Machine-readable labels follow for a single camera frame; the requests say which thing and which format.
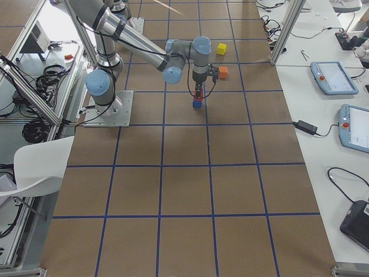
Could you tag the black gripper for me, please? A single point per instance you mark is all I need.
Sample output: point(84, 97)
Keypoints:
point(198, 78)

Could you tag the red wooden block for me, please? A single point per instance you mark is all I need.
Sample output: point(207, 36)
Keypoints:
point(198, 94)

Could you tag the orange wooden block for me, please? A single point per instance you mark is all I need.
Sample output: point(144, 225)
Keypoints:
point(223, 72)

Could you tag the blue wooden block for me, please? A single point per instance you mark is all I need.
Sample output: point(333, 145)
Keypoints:
point(197, 104)

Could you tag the yellow wooden block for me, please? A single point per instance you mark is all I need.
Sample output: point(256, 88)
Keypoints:
point(221, 49)

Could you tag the metal hex key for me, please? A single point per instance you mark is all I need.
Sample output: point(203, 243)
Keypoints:
point(305, 56)

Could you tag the black power brick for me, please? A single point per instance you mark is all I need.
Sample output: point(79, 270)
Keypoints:
point(305, 127)

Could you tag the upper blue teach pendant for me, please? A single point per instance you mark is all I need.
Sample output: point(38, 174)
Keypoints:
point(332, 78)

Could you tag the blue teach pendant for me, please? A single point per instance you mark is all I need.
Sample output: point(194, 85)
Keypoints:
point(332, 78)
point(353, 127)

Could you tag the lower blue teach pendant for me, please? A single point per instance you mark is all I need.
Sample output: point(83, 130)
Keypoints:
point(353, 127)

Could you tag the grey control box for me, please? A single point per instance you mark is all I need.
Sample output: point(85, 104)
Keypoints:
point(37, 42)

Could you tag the white plastic chair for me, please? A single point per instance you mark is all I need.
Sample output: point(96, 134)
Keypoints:
point(39, 170)

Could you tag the black tablet device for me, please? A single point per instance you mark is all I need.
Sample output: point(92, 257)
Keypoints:
point(355, 223)

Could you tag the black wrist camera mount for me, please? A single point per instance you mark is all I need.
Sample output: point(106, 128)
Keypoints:
point(214, 72)

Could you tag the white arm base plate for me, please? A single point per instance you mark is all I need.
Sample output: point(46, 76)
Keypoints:
point(137, 23)
point(118, 114)

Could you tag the aluminium frame post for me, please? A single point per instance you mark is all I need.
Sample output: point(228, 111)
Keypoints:
point(293, 10)

